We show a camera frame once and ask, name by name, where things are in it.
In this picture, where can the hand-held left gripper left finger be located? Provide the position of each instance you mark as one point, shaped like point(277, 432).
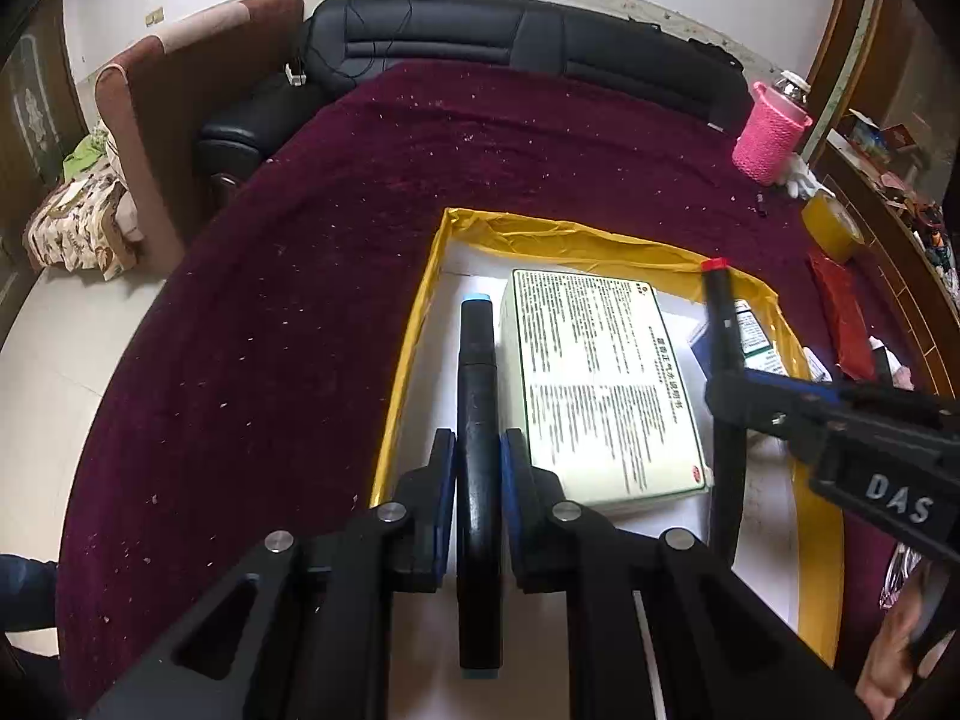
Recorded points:
point(446, 495)

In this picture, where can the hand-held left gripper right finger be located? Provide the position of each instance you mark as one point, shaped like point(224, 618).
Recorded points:
point(517, 502)

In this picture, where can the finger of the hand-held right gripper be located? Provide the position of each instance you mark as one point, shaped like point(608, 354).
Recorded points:
point(795, 385)
point(742, 401)

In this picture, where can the black marker red cap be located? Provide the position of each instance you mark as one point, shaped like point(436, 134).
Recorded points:
point(724, 330)

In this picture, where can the black marker blue cap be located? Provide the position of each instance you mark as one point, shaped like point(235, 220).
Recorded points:
point(476, 390)

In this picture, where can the white tray yellow taped rim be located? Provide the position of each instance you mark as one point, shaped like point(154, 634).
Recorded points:
point(765, 540)

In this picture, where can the person's right hand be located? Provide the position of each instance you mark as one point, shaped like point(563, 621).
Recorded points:
point(892, 660)

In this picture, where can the large blue white box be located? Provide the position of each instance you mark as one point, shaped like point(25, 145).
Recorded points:
point(701, 352)

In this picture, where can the red packet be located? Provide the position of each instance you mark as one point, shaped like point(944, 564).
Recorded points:
point(844, 307)

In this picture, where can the shiny metal object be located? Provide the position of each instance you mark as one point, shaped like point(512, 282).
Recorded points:
point(904, 577)

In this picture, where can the green white medicine box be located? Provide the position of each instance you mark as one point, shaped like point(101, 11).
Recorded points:
point(600, 390)

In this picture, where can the yellow tape roll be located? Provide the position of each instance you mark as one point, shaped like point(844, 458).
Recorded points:
point(825, 229)

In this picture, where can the white glove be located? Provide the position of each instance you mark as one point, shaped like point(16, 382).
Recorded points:
point(806, 180)

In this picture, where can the pink knitted bottle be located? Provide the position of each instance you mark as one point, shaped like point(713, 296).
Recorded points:
point(769, 135)

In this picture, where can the maroon tablecloth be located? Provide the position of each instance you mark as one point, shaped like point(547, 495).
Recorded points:
point(262, 315)

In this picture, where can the wooden cabinet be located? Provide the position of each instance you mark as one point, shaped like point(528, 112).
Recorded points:
point(847, 30)

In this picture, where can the person's own leg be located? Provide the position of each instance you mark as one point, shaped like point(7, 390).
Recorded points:
point(26, 615)

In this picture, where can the white power adapter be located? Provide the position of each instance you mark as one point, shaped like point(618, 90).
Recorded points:
point(294, 76)

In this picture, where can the black leather sofa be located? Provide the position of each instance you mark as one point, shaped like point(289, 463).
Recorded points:
point(450, 37)

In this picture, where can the floral blanket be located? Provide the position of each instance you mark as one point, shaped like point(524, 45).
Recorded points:
point(75, 225)

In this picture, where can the brown armchair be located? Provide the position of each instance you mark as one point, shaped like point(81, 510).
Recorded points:
point(195, 90)

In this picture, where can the green cloth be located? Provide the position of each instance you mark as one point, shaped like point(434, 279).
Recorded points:
point(84, 154)

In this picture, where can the wooden glass door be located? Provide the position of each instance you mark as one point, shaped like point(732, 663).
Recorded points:
point(34, 105)

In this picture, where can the wall switch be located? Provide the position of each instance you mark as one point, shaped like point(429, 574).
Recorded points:
point(154, 16)

